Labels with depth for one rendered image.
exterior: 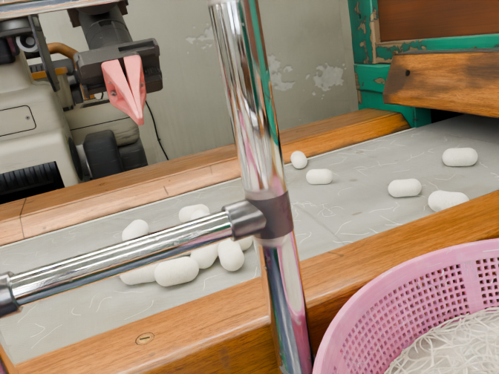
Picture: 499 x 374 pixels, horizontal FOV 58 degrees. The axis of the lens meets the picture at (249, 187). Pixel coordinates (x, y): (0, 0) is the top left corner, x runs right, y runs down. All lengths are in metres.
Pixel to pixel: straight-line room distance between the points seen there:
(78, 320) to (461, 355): 0.28
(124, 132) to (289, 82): 1.48
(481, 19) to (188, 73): 1.96
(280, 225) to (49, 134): 0.85
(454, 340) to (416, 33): 0.53
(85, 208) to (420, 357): 0.45
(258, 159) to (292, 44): 2.43
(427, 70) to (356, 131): 0.14
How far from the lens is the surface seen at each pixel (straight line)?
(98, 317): 0.39
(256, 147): 0.22
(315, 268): 0.33
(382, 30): 0.82
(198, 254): 0.40
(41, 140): 1.04
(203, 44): 2.50
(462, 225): 0.38
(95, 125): 1.32
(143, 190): 0.62
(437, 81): 0.65
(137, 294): 0.40
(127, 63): 0.57
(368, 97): 0.86
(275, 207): 0.23
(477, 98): 0.59
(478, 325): 0.33
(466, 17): 0.69
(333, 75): 2.75
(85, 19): 0.67
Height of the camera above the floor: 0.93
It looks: 19 degrees down
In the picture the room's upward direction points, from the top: 11 degrees counter-clockwise
